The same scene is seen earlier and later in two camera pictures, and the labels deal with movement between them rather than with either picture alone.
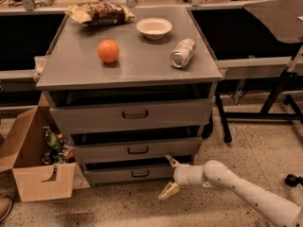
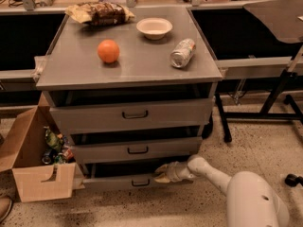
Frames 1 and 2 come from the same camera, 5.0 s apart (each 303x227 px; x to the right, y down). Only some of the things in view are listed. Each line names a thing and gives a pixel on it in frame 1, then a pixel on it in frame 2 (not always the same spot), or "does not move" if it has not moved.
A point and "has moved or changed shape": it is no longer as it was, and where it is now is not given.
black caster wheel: (293, 180) does not move
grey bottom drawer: (129, 176) has moved or changed shape
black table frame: (268, 113) does not move
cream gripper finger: (171, 188) -> (164, 180)
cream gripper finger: (172, 162) -> (162, 168)
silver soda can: (181, 56) does not move
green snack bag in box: (53, 141) does not move
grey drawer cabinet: (133, 96) does not move
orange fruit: (108, 50) does not move
